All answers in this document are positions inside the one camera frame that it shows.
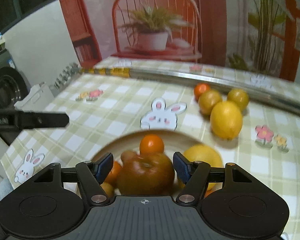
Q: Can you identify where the checkered bunny tablecloth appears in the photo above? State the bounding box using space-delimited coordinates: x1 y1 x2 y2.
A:
0 56 300 240

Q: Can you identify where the printed room backdrop cloth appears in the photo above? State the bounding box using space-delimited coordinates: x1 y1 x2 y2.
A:
59 0 300 81

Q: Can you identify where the telescopic metal pole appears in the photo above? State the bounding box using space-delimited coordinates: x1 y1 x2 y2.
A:
53 62 300 120

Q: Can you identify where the dark red apple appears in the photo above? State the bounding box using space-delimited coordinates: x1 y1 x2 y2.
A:
117 153 175 196

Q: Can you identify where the orange tangerine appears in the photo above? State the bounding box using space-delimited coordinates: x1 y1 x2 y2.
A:
104 161 122 188
139 134 165 155
193 83 210 101

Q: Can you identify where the washing machine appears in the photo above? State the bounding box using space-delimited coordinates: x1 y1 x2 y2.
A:
0 49 29 109

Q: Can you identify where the white plastic rack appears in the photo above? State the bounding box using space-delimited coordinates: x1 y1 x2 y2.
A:
14 82 54 111

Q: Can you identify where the yellow lemon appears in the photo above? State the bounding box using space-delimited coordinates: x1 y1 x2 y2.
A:
182 144 224 191
210 101 243 140

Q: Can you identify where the green yellow plum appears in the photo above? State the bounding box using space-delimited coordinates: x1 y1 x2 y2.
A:
227 88 249 111
198 89 223 115

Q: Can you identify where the beige round plate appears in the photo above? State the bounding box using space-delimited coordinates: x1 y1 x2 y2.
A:
91 129 225 198

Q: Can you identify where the small brown kiwi fruit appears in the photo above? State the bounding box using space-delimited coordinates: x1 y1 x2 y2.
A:
121 150 137 165

